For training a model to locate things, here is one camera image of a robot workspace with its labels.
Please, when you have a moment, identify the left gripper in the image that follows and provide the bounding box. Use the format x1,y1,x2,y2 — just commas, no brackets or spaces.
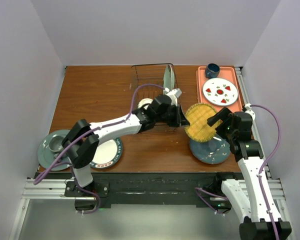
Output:
155,103,190,128

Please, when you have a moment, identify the yellow green ribbed plate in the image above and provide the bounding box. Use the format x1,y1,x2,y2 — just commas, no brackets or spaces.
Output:
184,103,221,143

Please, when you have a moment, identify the dark blue plate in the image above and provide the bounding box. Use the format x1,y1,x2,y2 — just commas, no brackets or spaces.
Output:
189,135,231,165

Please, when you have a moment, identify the mint green flower plate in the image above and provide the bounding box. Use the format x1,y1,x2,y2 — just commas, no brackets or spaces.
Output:
163,64,175,90

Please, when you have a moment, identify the black wire dish rack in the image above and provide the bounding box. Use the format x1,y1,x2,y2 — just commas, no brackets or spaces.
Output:
129,63,179,120

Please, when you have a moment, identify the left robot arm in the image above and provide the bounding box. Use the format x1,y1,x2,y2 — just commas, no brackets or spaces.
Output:
62,94,190,196

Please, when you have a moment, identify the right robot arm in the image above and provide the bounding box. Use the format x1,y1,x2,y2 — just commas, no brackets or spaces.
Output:
207,105,292,240

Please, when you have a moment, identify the watermelon pattern plate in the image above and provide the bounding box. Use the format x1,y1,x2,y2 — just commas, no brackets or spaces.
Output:
202,77,239,107

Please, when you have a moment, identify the dark blue mug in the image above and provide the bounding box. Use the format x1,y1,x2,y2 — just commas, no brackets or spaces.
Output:
205,63,220,79

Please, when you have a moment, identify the white plate green lettered rim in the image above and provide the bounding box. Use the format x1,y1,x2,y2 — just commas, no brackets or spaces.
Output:
90,138,123,170

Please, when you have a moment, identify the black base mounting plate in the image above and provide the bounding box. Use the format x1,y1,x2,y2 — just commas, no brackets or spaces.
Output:
64,171,243,216

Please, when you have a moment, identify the grey ceramic cup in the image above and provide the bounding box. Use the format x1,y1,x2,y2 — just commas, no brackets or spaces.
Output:
48,135,64,159

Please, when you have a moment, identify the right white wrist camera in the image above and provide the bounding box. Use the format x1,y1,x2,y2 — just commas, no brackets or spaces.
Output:
242,103,256,122

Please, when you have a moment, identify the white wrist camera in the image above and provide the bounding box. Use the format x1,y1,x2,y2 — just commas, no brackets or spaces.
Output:
163,87,182,106
242,103,256,122

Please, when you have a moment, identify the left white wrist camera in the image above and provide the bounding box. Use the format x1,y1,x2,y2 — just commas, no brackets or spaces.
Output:
163,87,182,106

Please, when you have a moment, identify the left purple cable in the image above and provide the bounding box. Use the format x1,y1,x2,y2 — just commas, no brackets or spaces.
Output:
33,84,166,186

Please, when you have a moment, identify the purple cable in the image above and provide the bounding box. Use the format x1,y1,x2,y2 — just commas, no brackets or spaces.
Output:
249,104,283,240
33,84,166,186

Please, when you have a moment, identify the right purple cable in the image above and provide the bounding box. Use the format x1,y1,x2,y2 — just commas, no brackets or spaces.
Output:
249,104,283,240

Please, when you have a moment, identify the aluminium frame rail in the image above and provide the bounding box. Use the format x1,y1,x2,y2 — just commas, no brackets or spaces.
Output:
8,178,94,240

